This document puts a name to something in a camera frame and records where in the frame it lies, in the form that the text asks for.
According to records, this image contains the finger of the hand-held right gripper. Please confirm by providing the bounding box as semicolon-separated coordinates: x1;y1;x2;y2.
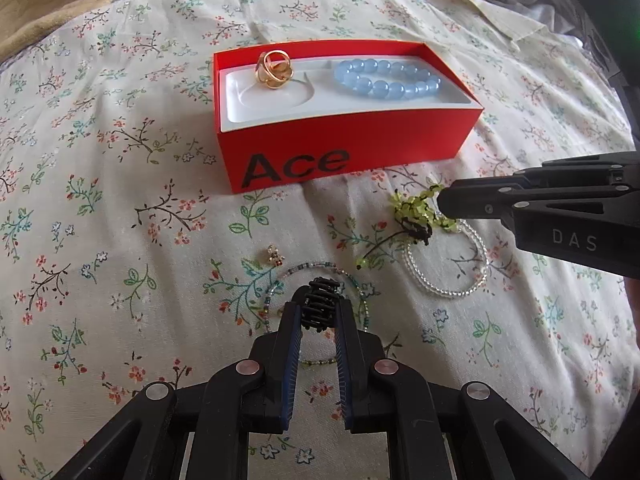
515;151;640;186
437;175;640;280

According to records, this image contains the green bead bracelet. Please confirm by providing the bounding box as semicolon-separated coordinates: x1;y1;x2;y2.
356;185;458;269

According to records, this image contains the floral bedsheet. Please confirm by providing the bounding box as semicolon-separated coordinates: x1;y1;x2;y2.
0;0;640;480

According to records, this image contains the blue bead bracelet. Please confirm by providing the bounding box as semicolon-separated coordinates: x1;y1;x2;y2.
333;58;444;102

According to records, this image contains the red box with white insert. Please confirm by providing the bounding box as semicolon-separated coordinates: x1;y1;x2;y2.
212;39;485;194

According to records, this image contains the gold ring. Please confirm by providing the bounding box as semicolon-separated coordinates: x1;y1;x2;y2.
256;50;295;91

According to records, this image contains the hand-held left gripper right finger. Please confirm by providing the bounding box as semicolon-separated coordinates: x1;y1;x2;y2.
334;297;596;480

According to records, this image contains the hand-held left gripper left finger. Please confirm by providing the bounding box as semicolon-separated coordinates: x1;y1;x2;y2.
50;287;304;480

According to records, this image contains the black hair claw clip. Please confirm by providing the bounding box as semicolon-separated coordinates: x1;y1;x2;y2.
299;276;343;334

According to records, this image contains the thin multicolour bead bracelet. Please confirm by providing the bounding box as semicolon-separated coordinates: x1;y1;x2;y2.
261;261;371;366

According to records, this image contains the clear bead bracelet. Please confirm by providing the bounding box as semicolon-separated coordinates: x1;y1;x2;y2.
404;217;490;300

